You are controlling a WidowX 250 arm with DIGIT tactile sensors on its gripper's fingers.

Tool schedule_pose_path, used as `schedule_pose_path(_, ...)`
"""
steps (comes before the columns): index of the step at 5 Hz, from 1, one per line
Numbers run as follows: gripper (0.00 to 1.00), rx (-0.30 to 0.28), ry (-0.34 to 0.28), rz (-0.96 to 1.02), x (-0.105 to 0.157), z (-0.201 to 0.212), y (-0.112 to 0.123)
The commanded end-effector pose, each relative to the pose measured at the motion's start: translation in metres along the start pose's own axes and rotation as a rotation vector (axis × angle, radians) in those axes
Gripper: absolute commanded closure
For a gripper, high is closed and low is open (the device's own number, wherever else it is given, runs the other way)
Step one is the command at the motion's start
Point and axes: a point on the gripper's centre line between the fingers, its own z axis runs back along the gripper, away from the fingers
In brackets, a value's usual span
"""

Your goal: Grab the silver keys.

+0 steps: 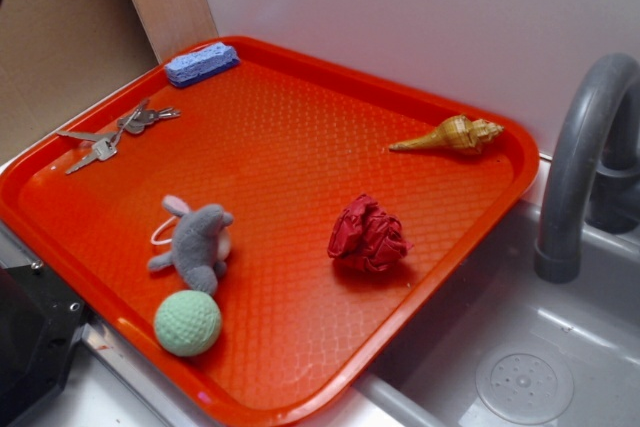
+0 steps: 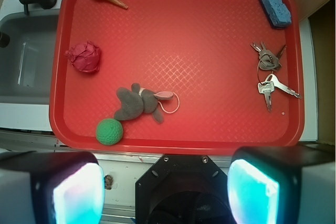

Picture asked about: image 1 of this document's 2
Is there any crumpled red paper ball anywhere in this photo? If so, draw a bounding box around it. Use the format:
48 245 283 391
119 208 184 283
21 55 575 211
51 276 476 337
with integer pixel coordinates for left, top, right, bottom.
327 194 413 273

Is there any orange plastic tray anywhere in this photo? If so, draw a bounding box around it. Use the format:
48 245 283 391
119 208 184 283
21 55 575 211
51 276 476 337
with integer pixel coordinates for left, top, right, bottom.
1 37 539 426

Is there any grey plush bunny toy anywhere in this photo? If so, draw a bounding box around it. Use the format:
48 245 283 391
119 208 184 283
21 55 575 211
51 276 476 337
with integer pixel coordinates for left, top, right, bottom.
147 195 234 296

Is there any tan spiral seashell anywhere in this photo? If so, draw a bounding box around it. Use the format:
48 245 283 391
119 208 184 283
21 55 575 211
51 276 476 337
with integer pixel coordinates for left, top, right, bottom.
389 115 505 155

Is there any blue sponge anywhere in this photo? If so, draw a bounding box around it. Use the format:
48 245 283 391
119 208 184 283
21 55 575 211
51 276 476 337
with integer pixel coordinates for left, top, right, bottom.
164 42 240 88

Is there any green dimpled ball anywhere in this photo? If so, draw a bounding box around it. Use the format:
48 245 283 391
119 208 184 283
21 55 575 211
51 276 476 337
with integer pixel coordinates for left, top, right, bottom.
153 290 222 357

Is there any silver key bunch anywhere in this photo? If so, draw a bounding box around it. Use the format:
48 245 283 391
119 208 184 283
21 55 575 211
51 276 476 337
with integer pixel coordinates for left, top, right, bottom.
56 98 181 175

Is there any grey plastic sink basin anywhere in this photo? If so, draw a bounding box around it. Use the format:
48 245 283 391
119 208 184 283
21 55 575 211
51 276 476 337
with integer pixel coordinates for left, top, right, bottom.
352 199 640 427

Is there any grey plastic faucet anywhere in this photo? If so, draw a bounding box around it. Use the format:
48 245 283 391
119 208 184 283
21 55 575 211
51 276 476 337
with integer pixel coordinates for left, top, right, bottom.
534 53 639 283

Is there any black metal block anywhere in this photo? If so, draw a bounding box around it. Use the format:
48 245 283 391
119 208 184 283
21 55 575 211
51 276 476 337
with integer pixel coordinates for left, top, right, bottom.
1 261 88 426

